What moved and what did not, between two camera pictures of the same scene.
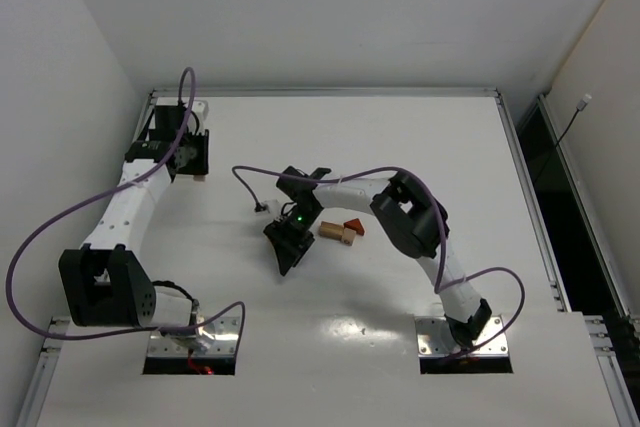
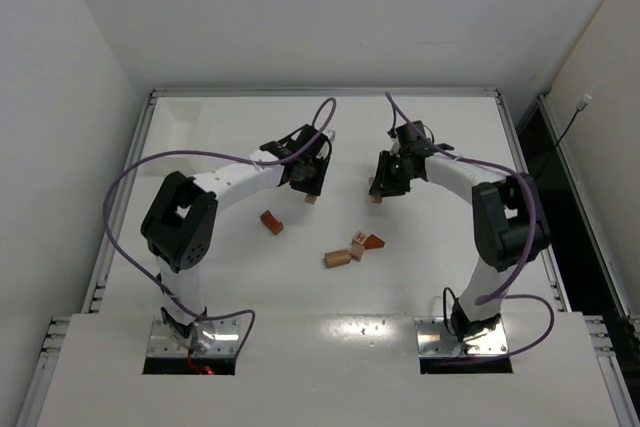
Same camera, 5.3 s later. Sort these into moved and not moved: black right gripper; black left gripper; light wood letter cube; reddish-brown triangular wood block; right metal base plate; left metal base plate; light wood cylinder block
Moved: black right gripper; reddish-brown triangular wood block; light wood letter cube; black left gripper; light wood cylinder block
Not moved: right metal base plate; left metal base plate
